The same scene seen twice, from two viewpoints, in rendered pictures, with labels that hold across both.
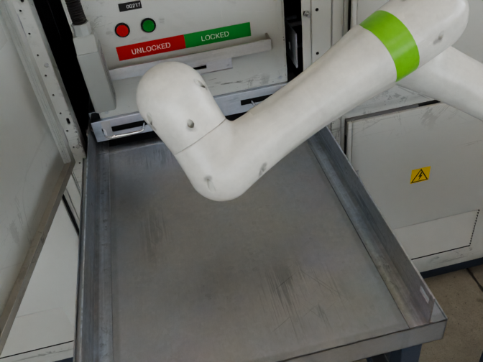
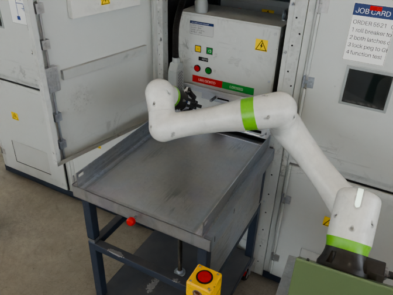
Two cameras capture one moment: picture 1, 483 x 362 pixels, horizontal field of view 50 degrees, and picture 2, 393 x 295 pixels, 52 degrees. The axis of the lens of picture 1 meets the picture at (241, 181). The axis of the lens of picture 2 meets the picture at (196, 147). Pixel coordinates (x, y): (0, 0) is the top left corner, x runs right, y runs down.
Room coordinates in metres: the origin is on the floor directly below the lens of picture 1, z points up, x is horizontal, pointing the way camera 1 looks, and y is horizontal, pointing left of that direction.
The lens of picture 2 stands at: (-0.38, -0.81, 1.83)
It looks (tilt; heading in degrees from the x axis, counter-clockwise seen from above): 32 degrees down; 34
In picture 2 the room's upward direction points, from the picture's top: 2 degrees clockwise
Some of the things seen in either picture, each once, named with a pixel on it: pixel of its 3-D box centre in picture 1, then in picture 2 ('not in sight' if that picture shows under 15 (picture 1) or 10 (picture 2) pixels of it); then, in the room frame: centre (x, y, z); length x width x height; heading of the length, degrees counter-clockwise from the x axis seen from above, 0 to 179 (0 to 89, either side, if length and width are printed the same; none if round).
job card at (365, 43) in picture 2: not in sight; (369, 34); (1.16, -0.50, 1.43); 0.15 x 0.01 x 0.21; 97
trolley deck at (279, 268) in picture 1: (228, 230); (181, 170); (0.78, 0.04, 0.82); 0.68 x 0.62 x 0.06; 7
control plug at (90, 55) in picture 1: (95, 70); (176, 79); (1.06, 0.29, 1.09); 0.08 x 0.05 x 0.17; 7
